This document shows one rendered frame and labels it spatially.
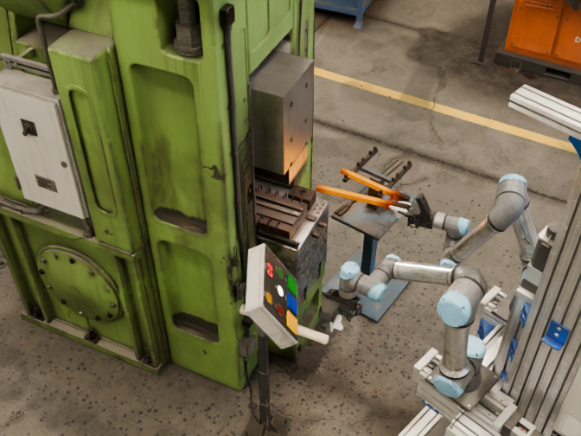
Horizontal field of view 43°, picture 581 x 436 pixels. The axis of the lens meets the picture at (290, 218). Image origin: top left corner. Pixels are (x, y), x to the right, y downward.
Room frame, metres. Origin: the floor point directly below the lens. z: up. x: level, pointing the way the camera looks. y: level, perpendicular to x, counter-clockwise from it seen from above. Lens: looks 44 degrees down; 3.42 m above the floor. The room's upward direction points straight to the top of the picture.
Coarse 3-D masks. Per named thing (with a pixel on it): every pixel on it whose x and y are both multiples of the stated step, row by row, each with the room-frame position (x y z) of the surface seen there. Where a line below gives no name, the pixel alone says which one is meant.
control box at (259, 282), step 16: (256, 256) 2.11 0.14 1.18; (272, 256) 2.14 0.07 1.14; (256, 272) 2.01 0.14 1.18; (272, 272) 2.05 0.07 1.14; (288, 272) 2.15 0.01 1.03; (256, 288) 1.93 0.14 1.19; (272, 288) 1.97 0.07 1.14; (256, 304) 1.85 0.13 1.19; (272, 304) 1.89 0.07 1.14; (256, 320) 1.83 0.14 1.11; (272, 320) 1.83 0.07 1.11; (272, 336) 1.83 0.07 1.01; (288, 336) 1.83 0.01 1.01
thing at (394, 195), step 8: (344, 168) 2.96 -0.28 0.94; (352, 176) 2.90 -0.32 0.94; (360, 176) 2.89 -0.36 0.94; (368, 184) 2.84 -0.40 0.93; (376, 184) 2.83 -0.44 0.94; (384, 192) 2.78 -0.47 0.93; (392, 192) 2.77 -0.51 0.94; (400, 192) 2.76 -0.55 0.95; (400, 200) 2.73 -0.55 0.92; (408, 200) 2.71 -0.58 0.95
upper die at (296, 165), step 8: (304, 152) 2.60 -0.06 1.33; (296, 160) 2.52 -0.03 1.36; (304, 160) 2.60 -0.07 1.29; (256, 168) 2.52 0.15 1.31; (296, 168) 2.52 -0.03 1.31; (264, 176) 2.50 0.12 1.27; (272, 176) 2.49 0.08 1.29; (280, 176) 2.47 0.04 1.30; (288, 176) 2.45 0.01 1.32; (288, 184) 2.45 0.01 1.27
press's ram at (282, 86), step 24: (264, 72) 2.58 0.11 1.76; (288, 72) 2.58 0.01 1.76; (312, 72) 2.66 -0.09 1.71; (264, 96) 2.44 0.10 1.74; (288, 96) 2.45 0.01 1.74; (312, 96) 2.67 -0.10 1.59; (264, 120) 2.44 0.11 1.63; (288, 120) 2.45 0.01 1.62; (264, 144) 2.44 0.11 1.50; (288, 144) 2.44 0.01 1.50; (264, 168) 2.45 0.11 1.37; (288, 168) 2.44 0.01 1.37
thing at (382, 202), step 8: (320, 184) 2.65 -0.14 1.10; (328, 192) 2.60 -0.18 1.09; (336, 192) 2.58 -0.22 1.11; (344, 192) 2.58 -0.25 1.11; (352, 192) 2.57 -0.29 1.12; (360, 200) 2.53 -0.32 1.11; (368, 200) 2.51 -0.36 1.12; (376, 200) 2.51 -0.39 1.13; (384, 200) 2.51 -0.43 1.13; (408, 208) 2.45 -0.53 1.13
